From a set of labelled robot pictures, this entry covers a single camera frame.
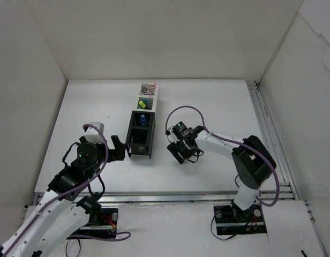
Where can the yellow cap highlighter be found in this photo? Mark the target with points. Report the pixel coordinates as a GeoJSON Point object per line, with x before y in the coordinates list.
{"type": "Point", "coordinates": [142, 104]}

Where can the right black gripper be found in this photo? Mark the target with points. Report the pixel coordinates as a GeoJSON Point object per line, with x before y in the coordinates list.
{"type": "Point", "coordinates": [181, 146]}

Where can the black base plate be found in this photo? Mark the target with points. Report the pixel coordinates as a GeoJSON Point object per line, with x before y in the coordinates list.
{"type": "Point", "coordinates": [228, 224]}
{"type": "Point", "coordinates": [103, 226]}

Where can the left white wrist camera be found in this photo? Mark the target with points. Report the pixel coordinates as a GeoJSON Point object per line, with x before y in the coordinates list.
{"type": "Point", "coordinates": [93, 132]}

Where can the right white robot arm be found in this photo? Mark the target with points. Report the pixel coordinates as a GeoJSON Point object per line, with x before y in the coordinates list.
{"type": "Point", "coordinates": [253, 162]}

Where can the black two-slot container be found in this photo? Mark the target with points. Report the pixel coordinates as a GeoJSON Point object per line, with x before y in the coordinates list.
{"type": "Point", "coordinates": [138, 135]}

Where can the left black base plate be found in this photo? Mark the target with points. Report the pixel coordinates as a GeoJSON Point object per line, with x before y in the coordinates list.
{"type": "Point", "coordinates": [103, 226]}

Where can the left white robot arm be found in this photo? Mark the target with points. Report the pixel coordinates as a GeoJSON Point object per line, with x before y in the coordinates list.
{"type": "Point", "coordinates": [57, 217]}

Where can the white two-slot container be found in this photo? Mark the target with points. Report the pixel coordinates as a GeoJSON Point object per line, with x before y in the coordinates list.
{"type": "Point", "coordinates": [150, 100]}

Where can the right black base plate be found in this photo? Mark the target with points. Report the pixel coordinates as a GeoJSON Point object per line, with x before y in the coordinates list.
{"type": "Point", "coordinates": [228, 224]}

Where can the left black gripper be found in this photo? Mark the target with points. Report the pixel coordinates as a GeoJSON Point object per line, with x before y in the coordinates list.
{"type": "Point", "coordinates": [109, 152]}

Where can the clear blue-tip glue bottle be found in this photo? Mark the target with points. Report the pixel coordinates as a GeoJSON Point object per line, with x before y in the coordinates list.
{"type": "Point", "coordinates": [143, 120]}

